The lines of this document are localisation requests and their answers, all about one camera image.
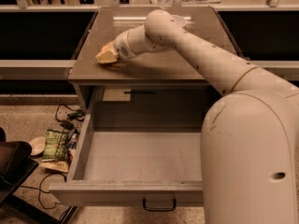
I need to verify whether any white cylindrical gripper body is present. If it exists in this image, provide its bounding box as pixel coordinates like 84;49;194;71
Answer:
113;31;136;60

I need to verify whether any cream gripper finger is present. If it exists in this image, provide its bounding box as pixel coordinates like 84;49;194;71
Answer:
95;49;119;63

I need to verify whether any orange fruit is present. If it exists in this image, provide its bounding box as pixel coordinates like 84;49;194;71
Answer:
101;43;114;52

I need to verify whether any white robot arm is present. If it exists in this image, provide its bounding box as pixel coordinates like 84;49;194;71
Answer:
96;9;299;224

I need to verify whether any grey cabinet with glossy top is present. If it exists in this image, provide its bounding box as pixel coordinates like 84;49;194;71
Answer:
67;6;251;114

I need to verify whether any open grey top drawer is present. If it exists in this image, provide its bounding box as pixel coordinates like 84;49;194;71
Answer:
50;85;220;207

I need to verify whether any white ceramic bowl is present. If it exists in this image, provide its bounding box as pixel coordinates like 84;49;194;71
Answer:
173;15;187;27

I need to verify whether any black power adapter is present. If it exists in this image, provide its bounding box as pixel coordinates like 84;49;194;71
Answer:
54;104;85;131

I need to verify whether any green chip bag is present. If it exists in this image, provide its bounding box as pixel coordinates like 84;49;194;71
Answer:
43;130;68;160

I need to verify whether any white paper plate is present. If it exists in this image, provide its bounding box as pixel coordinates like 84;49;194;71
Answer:
29;136;46;156

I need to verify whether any brown snack packet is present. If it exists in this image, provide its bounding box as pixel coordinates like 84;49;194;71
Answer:
40;161;69;173

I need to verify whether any black chair base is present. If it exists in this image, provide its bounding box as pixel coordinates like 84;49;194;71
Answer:
0;128;77;224

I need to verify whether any black drawer handle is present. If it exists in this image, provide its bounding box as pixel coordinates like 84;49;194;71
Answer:
142;198;177;212

